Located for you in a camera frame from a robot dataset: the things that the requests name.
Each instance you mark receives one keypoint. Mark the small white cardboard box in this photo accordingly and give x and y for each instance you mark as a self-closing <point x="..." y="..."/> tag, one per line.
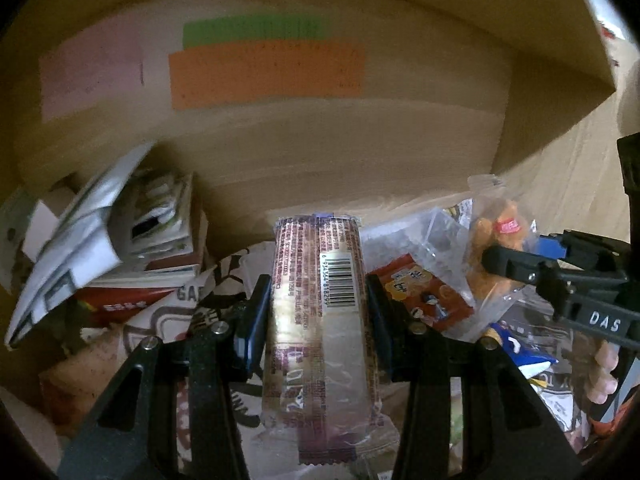
<point x="42" y="225"/>

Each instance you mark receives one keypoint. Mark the person's right hand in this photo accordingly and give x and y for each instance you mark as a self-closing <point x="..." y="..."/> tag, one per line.
<point x="604" y="372"/>

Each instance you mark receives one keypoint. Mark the green sticky note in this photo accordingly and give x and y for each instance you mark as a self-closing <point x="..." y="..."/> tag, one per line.
<point x="255" y="30"/>

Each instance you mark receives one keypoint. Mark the orange sticky note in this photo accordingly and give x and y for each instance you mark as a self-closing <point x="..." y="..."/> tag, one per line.
<point x="265" y="77"/>

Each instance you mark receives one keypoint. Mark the crinkled clear plastic bag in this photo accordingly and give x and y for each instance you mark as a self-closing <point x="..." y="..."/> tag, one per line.
<point x="430" y="230"/>

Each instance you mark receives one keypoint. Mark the purple print wafer snack packet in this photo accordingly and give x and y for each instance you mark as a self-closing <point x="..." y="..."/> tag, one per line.
<point x="320" y="335"/>

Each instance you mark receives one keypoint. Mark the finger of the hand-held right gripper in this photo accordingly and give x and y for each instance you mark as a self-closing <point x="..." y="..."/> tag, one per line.
<point x="555" y="246"/>
<point x="515" y="262"/>

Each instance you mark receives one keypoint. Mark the wooden desk hutch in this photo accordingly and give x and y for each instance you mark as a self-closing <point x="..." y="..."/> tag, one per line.
<point x="350" y="160"/>

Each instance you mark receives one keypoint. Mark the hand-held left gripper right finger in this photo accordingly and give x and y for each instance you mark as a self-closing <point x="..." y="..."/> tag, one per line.
<point x="379" y="330"/>

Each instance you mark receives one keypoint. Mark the printed newspaper sheet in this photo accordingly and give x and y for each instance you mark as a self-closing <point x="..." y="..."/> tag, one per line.
<point x="165" y="320"/>

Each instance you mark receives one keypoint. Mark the clear bag of orange snacks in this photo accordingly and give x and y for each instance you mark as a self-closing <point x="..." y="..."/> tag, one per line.
<point x="492" y="240"/>

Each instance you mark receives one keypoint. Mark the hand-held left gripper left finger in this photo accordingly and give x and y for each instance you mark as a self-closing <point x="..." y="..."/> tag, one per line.
<point x="257" y="330"/>

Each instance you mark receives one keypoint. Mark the blue snack packet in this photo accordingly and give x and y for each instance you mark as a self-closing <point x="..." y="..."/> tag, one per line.
<point x="520" y="352"/>

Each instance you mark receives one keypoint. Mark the red and white snack packet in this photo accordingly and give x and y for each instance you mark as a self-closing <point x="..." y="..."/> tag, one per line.
<point x="115" y="305"/>

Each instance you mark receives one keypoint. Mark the pile of white paper envelopes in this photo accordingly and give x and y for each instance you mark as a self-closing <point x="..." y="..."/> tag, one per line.
<point x="95" y="240"/>

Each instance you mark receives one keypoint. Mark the pink sticky note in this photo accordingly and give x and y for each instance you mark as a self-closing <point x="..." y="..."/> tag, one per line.
<point x="90" y="70"/>

